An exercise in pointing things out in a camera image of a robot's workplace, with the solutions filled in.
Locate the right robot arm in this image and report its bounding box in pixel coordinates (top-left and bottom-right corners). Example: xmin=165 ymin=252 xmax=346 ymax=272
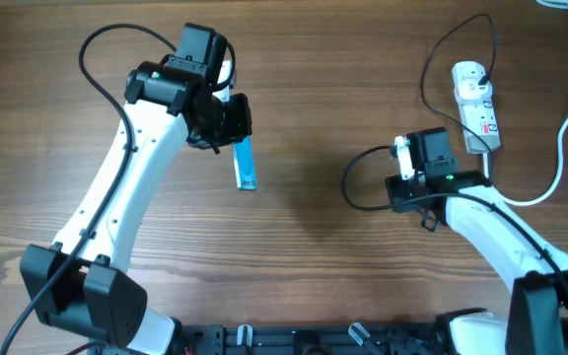
xmin=386 ymin=128 xmax=568 ymax=354

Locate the turquoise screen smartphone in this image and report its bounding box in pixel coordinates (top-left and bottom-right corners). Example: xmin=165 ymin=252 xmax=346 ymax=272
xmin=232 ymin=136 xmax=257 ymax=190

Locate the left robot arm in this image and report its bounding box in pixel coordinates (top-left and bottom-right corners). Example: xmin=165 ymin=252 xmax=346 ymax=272
xmin=20 ymin=24 xmax=255 ymax=354

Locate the white power strip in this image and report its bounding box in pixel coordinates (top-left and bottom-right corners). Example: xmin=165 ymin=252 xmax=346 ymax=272
xmin=451 ymin=60 xmax=503 ymax=156

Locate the white power strip cord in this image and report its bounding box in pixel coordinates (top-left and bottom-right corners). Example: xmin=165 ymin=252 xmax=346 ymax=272
xmin=482 ymin=0 xmax=568 ymax=208

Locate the black right camera cable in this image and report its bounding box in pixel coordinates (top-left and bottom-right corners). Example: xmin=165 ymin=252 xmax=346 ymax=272
xmin=340 ymin=144 xmax=568 ymax=355

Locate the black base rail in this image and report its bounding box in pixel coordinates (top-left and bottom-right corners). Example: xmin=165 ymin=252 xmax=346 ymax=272
xmin=88 ymin=322 xmax=462 ymax=355

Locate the black charger cable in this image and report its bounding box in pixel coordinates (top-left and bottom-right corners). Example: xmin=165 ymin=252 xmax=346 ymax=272
xmin=419 ymin=13 xmax=499 ymax=157

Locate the white USB charger plug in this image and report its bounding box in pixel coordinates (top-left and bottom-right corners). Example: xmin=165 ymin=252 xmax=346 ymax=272
xmin=452 ymin=61 xmax=493 ymax=106

